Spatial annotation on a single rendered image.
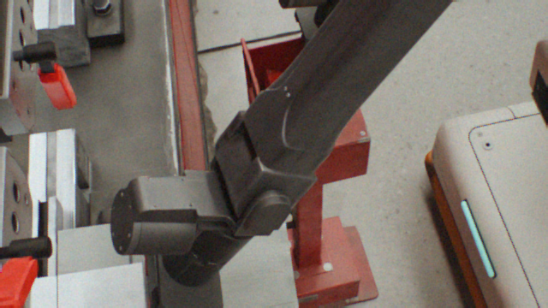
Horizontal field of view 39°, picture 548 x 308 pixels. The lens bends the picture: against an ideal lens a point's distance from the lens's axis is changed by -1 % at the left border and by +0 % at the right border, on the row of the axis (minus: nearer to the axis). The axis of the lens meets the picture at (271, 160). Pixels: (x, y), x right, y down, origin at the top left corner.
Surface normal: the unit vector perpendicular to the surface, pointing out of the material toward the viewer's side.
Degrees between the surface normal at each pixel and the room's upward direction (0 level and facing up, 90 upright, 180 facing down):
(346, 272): 1
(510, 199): 0
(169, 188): 27
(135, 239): 69
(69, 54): 90
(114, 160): 0
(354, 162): 90
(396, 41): 85
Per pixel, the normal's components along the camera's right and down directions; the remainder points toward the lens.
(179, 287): 0.47, -0.51
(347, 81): 0.25, 0.75
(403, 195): -0.04, -0.50
